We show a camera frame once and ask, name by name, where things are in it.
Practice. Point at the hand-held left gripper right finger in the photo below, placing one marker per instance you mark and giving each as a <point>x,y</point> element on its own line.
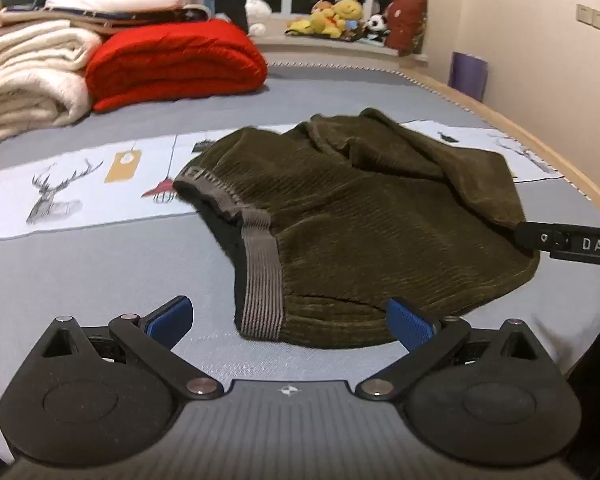
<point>407,325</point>

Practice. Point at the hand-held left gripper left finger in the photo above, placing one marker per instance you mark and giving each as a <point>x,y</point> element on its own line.
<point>172,317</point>

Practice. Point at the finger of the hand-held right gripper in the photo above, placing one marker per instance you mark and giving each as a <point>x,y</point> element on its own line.
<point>555,241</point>

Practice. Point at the grey bed with deer print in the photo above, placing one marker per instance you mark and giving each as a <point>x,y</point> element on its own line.
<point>130,270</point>

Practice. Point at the purple mat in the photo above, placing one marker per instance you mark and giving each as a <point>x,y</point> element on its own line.
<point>469,76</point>

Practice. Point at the folded red quilt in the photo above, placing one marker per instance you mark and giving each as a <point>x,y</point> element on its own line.
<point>180,65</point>

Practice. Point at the dark red cushion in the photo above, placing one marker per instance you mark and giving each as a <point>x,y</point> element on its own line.
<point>406,22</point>

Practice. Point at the folded cream fluffy blanket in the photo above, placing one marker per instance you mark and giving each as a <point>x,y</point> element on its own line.
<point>30,80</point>

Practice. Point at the panda plush toy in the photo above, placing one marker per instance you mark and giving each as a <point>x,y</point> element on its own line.
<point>377,26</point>

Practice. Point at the grey window sill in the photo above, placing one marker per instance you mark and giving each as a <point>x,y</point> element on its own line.
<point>330,52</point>

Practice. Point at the yellow chick plush toy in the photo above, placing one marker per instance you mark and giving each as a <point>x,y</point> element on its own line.
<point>345,15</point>

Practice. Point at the folded dark patterned blanket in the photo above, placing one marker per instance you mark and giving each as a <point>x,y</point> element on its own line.
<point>105,14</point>

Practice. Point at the white plush toy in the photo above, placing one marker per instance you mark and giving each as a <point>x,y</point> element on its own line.
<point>256,12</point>

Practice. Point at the yellow bear plush toy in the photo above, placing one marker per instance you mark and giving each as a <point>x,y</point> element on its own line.
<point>316,21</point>

